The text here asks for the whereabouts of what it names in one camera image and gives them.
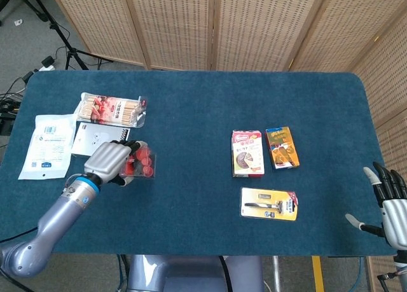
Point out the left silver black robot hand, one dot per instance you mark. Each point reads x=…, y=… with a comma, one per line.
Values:
x=106, y=160

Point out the grey-blue robot torso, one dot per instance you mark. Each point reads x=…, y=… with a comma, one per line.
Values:
x=178, y=273

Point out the blue table cloth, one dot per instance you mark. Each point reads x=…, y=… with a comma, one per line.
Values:
x=190, y=98

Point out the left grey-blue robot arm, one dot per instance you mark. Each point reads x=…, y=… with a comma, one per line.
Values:
x=54, y=219

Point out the bamboo sticks plastic bag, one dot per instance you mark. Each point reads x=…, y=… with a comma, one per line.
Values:
x=108, y=109

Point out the red items clear package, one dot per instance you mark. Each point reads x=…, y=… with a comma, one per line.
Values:
x=146, y=164

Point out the silver earbuds box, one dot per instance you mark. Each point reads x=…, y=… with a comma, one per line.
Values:
x=86, y=136

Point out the metal table leg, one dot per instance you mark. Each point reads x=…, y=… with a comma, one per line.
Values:
x=276, y=273

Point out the white red cake snack box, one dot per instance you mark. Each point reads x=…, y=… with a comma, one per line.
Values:
x=248, y=155

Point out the yellow razor blister pack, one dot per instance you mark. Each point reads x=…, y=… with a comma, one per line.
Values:
x=270, y=204

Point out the white printed pouch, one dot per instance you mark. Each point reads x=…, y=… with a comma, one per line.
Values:
x=44, y=145

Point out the yellow blue snack box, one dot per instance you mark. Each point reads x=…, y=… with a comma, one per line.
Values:
x=281, y=149

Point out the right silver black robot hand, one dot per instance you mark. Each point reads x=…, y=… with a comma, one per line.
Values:
x=395, y=219

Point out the white power strip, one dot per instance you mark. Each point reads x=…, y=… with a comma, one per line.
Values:
x=47, y=62

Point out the black tripod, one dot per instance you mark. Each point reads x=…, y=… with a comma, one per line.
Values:
x=72, y=55

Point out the wicker folding screen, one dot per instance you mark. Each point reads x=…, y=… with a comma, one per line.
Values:
x=178, y=25

